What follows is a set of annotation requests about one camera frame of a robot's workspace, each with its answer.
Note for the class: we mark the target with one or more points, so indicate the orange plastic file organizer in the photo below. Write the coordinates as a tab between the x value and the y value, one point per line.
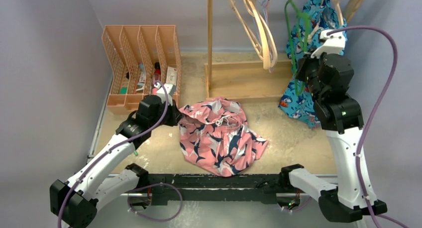
126	47

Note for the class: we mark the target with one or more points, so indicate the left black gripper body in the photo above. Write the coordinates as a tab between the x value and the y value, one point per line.
169	118

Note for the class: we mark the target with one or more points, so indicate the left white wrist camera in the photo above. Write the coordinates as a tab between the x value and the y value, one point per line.
165	91

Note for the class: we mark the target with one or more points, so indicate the small white box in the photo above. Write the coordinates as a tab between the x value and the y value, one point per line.
172	76

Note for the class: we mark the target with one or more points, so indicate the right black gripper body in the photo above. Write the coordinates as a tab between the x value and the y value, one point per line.
308	71

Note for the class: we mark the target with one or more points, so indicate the white tube in organizer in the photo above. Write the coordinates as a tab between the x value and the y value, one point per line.
142	77

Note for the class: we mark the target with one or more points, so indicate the green plastic hanger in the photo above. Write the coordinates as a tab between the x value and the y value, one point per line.
298	35

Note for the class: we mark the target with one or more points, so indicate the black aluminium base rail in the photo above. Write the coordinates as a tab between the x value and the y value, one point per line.
264	188

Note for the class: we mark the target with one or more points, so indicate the pink bottle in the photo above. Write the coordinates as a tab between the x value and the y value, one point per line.
156	77

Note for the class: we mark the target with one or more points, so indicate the blue shark print shorts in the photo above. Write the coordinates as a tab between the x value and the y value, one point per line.
323	17

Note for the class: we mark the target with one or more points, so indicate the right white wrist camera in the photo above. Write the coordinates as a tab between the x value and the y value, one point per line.
331	44

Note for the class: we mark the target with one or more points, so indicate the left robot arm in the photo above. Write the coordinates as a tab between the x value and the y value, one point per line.
77	200

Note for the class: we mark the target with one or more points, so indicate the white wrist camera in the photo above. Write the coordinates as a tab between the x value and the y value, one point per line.
331	44
165	91

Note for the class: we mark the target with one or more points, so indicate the pink shark print shorts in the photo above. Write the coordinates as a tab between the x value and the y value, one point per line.
215	136

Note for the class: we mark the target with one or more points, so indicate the wooden clothes rack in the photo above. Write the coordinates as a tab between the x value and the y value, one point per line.
244	81

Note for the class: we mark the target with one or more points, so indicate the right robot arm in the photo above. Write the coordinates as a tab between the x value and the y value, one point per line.
327	78

